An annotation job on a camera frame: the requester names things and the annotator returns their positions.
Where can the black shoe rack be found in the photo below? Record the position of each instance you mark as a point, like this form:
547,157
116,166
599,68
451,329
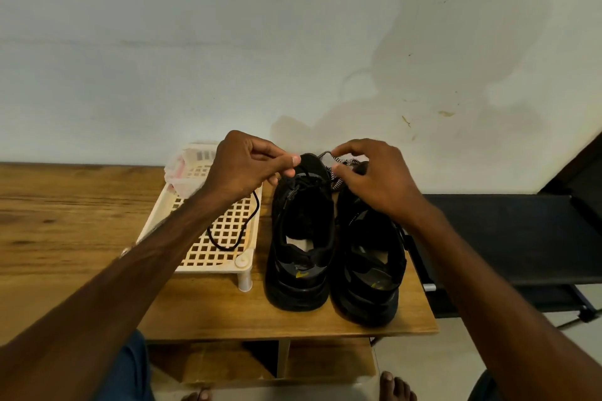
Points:
517,241

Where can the large white plastic tray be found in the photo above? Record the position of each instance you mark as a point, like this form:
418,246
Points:
221,236

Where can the black shoe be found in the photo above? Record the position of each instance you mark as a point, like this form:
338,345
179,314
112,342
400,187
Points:
301,269
372,279

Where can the black shoelaces bundle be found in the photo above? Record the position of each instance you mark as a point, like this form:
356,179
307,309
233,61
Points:
240,232

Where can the low wooden table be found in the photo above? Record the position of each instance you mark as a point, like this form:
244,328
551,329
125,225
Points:
56,236

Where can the person's right hand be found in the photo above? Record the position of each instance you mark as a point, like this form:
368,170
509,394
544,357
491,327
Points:
386,178

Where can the person's left hand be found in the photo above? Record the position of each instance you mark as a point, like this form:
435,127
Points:
243,166

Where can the dark door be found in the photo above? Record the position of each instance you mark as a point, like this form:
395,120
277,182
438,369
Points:
578,166

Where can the person's right forearm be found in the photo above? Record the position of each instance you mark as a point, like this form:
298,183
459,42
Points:
513,316

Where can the small white plastic basket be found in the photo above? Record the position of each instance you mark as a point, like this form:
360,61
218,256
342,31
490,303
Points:
183,175

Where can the person's blue shorts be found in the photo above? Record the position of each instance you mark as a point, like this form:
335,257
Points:
127,372

